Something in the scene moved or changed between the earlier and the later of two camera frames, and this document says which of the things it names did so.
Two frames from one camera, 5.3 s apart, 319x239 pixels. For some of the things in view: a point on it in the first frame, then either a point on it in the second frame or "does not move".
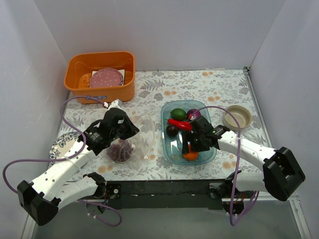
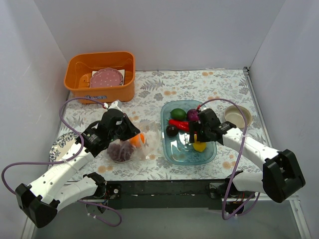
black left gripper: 127,128 does not move
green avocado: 178,113 does not move
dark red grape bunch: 121,152 does not move
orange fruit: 191,156 → 135,140
